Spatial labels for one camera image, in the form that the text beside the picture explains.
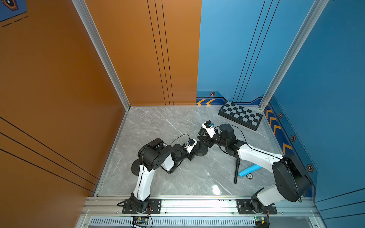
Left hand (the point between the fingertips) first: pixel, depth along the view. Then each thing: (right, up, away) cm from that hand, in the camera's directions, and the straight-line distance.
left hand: (198, 144), depth 94 cm
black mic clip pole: (+1, +6, -14) cm, 15 cm away
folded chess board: (+36, +20, +15) cm, 44 cm away
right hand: (+1, +8, -9) cm, 12 cm away
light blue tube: (+30, -14, -10) cm, 34 cm away
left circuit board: (-30, -35, -22) cm, 52 cm away
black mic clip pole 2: (+23, -13, -10) cm, 28 cm away
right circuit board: (+30, -34, -25) cm, 51 cm away
